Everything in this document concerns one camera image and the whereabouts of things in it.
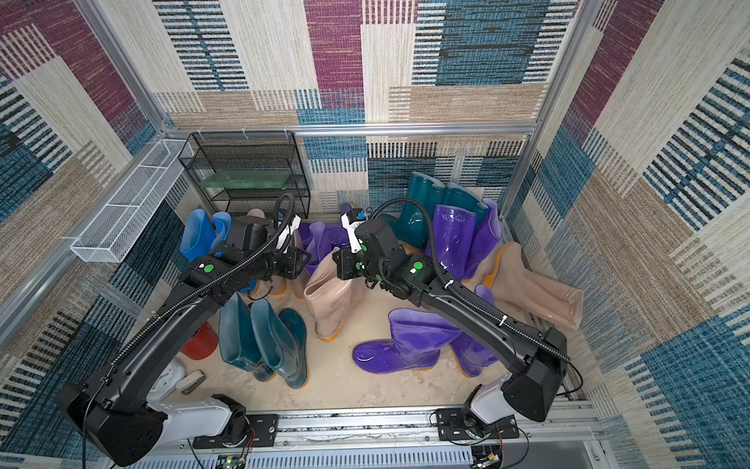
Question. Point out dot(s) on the purple rain boot front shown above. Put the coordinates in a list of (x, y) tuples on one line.
[(416, 341)]

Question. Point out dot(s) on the black wire mesh shelf rack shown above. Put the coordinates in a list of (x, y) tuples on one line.
[(208, 152)]

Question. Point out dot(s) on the green tray on rack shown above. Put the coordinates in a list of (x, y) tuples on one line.
[(269, 179)]

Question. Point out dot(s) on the white round clock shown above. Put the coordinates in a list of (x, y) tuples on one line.
[(167, 381)]

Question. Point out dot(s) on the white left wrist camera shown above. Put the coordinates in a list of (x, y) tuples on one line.
[(288, 234)]

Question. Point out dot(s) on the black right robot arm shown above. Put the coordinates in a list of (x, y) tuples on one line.
[(537, 361)]

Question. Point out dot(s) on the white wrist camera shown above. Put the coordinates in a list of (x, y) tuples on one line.
[(350, 221), (288, 234)]

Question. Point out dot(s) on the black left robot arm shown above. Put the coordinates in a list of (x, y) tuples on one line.
[(109, 408)]

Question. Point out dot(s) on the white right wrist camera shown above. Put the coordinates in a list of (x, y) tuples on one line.
[(350, 221)]

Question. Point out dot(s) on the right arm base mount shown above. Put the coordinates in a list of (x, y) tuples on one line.
[(474, 422)]

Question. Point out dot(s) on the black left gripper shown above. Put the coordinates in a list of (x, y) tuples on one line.
[(296, 265)]

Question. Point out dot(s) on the white wire mesh basket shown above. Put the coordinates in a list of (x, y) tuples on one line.
[(112, 233)]

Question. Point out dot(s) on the red pen holder cup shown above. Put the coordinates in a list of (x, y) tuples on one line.
[(202, 344)]

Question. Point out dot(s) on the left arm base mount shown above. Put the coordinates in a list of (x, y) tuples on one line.
[(217, 423)]

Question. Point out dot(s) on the white stapler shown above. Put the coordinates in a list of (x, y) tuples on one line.
[(190, 382)]

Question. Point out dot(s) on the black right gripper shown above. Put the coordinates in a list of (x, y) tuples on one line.
[(346, 264)]

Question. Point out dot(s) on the beige rain boot wall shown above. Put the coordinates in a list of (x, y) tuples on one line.
[(547, 299)]

